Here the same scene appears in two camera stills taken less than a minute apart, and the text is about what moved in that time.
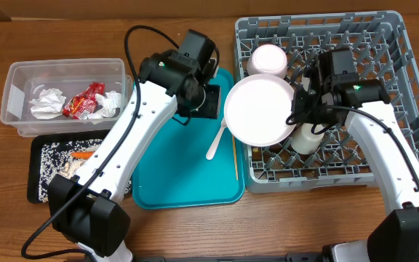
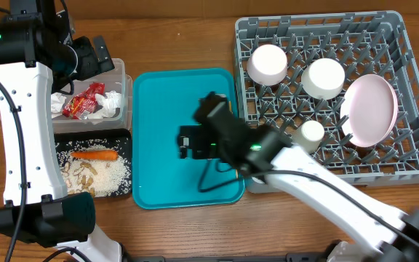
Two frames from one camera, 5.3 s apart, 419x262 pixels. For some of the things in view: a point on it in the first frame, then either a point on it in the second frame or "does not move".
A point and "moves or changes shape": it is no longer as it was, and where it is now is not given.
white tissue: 110,101 does not move
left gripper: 212,109 -> 94,65
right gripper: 305,115 -> 206,148
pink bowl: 268,60 does not move
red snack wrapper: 83,105 does not move
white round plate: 257,109 moves or changes shape
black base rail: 305,257 does not move
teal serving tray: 174,172 does not move
